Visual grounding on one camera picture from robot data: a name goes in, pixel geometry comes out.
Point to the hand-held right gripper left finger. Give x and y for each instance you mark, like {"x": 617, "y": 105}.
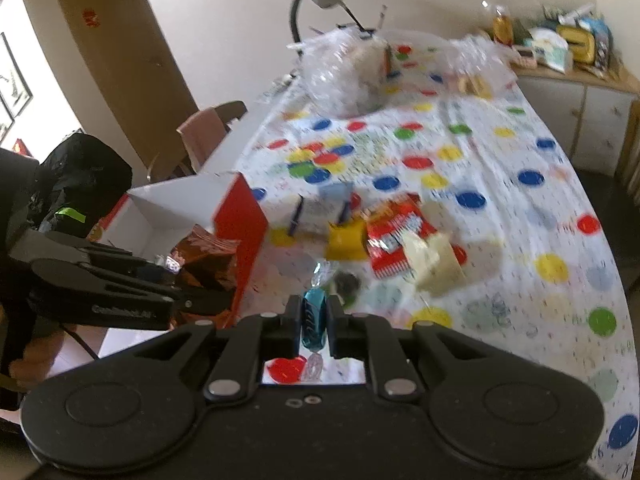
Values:
{"x": 295, "y": 322}

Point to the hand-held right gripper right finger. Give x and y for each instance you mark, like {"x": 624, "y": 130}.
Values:
{"x": 339, "y": 330}

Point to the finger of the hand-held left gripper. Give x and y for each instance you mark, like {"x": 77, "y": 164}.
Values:
{"x": 205, "y": 301}
{"x": 130, "y": 267}

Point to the blue candy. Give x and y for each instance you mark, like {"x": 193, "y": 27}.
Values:
{"x": 313, "y": 317}

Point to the dark round snack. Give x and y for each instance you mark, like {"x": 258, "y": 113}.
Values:
{"x": 346, "y": 285}

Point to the brown snack packet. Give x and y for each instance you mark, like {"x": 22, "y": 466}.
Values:
{"x": 205, "y": 255}

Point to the red cardboard box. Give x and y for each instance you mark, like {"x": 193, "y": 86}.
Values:
{"x": 245, "y": 220}

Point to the yellow snack packet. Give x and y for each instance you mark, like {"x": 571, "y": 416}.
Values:
{"x": 347, "y": 240}

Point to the red snack packet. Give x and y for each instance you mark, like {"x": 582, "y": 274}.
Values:
{"x": 392, "y": 240}

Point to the cream snack packet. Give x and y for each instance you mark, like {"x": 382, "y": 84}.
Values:
{"x": 435, "y": 265}

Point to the light blue snack packet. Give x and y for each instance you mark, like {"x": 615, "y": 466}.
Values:
{"x": 325, "y": 205}

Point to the person's left hand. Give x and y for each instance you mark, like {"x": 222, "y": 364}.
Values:
{"x": 35, "y": 360}

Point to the black bag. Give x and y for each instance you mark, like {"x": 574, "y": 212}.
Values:
{"x": 85, "y": 170}

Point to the pink towel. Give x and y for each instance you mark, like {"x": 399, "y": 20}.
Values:
{"x": 200, "y": 135}

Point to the wooden chair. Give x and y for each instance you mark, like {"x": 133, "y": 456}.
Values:
{"x": 232, "y": 110}

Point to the wooden door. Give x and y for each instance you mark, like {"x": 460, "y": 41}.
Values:
{"x": 125, "y": 60}

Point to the balloon printed tablecloth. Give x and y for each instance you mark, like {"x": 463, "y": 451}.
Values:
{"x": 500, "y": 170}

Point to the large clear plastic bag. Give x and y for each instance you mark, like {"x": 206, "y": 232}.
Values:
{"x": 340, "y": 75}

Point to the red door sticker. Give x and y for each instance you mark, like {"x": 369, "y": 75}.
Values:
{"x": 90, "y": 17}

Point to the clear plastic bag of biscuits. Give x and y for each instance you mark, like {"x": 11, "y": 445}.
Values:
{"x": 480, "y": 67}

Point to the paint brush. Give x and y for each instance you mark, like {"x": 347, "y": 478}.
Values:
{"x": 352, "y": 15}

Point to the wooden cabinet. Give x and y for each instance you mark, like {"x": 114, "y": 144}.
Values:
{"x": 575, "y": 105}

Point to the amber liquid bottle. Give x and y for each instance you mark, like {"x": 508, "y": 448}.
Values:
{"x": 502, "y": 25}

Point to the tissue pack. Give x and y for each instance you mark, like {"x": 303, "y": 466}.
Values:
{"x": 550, "y": 47}

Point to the yellow tin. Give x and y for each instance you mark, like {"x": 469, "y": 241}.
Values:
{"x": 577, "y": 40}

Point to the framed wall picture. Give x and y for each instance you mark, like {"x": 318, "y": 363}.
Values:
{"x": 12, "y": 85}

